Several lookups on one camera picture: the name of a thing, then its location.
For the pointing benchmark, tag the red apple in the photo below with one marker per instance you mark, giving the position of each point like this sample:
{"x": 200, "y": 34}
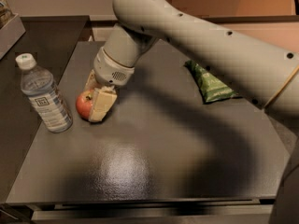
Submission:
{"x": 84, "y": 103}

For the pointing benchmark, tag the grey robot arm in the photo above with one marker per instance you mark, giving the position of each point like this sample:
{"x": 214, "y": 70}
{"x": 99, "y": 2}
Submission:
{"x": 264, "y": 74}

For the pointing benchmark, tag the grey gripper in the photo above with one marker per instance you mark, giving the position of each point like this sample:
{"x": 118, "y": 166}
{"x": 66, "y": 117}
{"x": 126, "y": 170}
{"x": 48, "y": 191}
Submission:
{"x": 109, "y": 69}

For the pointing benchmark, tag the grey tray on counter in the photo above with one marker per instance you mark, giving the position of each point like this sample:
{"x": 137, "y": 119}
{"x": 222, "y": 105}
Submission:
{"x": 10, "y": 33}

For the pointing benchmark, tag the dark side counter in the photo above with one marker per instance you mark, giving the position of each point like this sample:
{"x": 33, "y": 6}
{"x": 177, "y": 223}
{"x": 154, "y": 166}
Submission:
{"x": 51, "y": 41}

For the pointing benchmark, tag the green jalapeno chip bag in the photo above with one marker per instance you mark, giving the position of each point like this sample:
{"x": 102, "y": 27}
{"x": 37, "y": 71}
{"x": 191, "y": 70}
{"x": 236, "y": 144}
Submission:
{"x": 211, "y": 88}

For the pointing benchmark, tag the clear plastic water bottle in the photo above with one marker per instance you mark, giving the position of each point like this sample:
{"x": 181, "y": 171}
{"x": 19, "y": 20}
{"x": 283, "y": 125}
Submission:
{"x": 39, "y": 86}

